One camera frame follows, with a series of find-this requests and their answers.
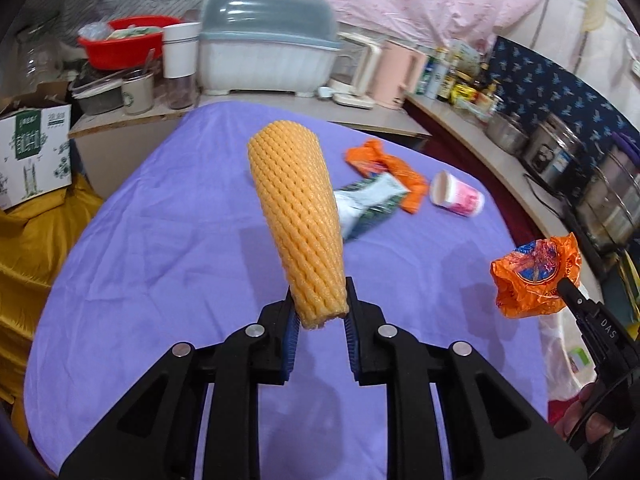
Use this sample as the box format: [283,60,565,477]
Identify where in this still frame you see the printed cardboard box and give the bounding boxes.
[0,94,74,212]

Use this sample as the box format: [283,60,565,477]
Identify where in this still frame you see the orange foam fruit net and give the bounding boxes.
[247,121,349,332]

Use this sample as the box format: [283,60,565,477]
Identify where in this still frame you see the small metal tin with spoon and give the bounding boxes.
[121,49,157,116]

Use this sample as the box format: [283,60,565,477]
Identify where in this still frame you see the steel rice cooker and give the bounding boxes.
[519,112,589,192]

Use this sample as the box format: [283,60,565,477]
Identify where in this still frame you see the person's right hand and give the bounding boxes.
[554,381,619,445]

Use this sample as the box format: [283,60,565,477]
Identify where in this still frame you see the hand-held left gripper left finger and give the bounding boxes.
[59,287,304,480]

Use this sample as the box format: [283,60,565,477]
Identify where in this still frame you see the grey metal pot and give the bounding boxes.
[69,76,126,116]

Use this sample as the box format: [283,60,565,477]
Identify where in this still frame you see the white dish rack grey lid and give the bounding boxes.
[198,0,344,99]

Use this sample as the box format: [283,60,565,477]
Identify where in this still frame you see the red plastic basin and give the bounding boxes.
[77,15,184,72]

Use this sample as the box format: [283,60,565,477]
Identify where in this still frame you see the purple cloth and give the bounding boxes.
[611,129,640,162]

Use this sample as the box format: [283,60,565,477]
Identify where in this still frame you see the yellow packet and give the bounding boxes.
[452,84,481,108]

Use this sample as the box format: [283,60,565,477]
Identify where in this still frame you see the purple blanket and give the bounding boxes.
[22,101,551,480]

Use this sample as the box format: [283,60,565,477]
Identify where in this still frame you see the green snack packet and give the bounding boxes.
[333,173,409,242]

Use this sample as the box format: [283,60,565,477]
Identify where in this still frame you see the white cup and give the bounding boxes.
[162,22,203,110]

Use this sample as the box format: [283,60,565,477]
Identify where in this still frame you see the pink electric kettle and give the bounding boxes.
[372,39,431,111]

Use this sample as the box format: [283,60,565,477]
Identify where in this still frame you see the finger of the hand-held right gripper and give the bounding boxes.
[557,277,597,322]

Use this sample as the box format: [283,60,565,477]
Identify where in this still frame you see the black power cable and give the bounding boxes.
[522,172,577,222]

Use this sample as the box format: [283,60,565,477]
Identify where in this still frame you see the golden yellow cloth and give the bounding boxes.
[0,174,104,413]

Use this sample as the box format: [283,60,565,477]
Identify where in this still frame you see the pink printed paper cup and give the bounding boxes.
[430,170,487,219]

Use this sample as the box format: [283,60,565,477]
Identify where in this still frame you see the orange wrapper with blue print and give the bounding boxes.
[489,232,584,319]

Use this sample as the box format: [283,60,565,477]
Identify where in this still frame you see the blue printed cloth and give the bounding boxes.
[486,34,640,162]

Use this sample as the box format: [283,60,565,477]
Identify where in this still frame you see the large steel steamer pot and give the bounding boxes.
[574,146,640,257]

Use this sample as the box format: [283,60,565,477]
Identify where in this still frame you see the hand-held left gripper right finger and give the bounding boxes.
[342,275,587,480]

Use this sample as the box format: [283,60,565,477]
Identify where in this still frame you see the clear glass jar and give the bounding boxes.
[14,24,57,92]

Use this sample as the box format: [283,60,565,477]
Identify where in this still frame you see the crumpled orange wrapper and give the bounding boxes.
[344,139,429,214]

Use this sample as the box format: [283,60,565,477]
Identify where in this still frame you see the small steel pot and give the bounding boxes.
[485,111,532,157]

